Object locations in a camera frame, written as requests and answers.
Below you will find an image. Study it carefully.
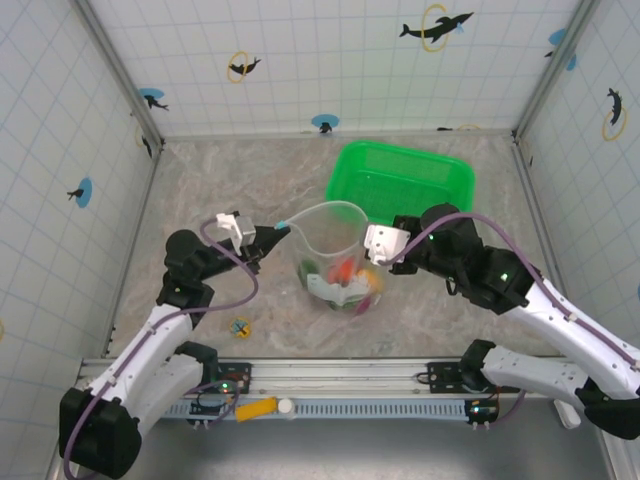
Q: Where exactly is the green toy pepper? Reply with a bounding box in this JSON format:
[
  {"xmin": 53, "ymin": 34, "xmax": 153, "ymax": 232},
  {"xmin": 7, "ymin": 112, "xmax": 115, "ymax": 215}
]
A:
[{"xmin": 297, "ymin": 258, "xmax": 321, "ymax": 284}]

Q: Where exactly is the clear zip-top plastic bag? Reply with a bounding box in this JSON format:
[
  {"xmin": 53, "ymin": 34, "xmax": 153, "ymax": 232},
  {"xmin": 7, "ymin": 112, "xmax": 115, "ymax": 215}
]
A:
[{"xmin": 284, "ymin": 199, "xmax": 386, "ymax": 319}]

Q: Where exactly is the red toy vegetable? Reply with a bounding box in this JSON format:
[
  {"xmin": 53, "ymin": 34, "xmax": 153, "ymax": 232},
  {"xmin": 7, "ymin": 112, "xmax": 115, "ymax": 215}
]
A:
[{"xmin": 327, "ymin": 259, "xmax": 357, "ymax": 284}]

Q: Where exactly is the yellow toy fruit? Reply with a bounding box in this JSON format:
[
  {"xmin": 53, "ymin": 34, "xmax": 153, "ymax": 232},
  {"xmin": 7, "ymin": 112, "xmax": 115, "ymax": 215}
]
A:
[{"xmin": 360, "ymin": 268, "xmax": 384, "ymax": 294}]

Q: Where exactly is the green perforated plastic basket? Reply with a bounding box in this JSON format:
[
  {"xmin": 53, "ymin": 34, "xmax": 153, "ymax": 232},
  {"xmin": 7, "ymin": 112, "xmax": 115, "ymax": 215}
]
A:
[{"xmin": 324, "ymin": 140, "xmax": 476, "ymax": 229}]

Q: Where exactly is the small circuit board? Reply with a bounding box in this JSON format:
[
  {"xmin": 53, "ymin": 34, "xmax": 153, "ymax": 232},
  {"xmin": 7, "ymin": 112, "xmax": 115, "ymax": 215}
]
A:
[
  {"xmin": 464, "ymin": 398, "xmax": 500, "ymax": 426},
  {"xmin": 188, "ymin": 392, "xmax": 239, "ymax": 426}
]

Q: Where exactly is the yellow flat object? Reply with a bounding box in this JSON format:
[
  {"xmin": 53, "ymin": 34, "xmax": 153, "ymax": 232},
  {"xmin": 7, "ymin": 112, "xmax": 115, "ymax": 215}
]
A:
[{"xmin": 234, "ymin": 397, "xmax": 279, "ymax": 424}]

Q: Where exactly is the white plastic block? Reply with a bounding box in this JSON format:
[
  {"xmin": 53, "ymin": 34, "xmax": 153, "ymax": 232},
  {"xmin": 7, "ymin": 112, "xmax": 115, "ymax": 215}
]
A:
[{"xmin": 553, "ymin": 399, "xmax": 581, "ymax": 430}]

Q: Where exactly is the aluminium frame bar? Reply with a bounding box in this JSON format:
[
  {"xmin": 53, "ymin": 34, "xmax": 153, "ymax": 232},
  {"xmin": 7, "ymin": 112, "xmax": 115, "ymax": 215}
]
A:
[
  {"xmin": 47, "ymin": 144, "xmax": 166, "ymax": 480},
  {"xmin": 512, "ymin": 139, "xmax": 624, "ymax": 480},
  {"xmin": 74, "ymin": 0, "xmax": 165, "ymax": 151},
  {"xmin": 512, "ymin": 0, "xmax": 601, "ymax": 141}
]

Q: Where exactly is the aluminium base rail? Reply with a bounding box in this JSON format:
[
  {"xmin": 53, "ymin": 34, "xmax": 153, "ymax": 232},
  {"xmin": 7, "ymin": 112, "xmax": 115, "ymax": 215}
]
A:
[{"xmin": 79, "ymin": 355, "xmax": 624, "ymax": 401}]

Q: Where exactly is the light blue slotted cable duct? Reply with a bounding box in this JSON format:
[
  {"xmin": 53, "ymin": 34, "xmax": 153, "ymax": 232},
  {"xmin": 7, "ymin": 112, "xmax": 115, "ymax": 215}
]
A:
[{"xmin": 159, "ymin": 397, "xmax": 471, "ymax": 420}]

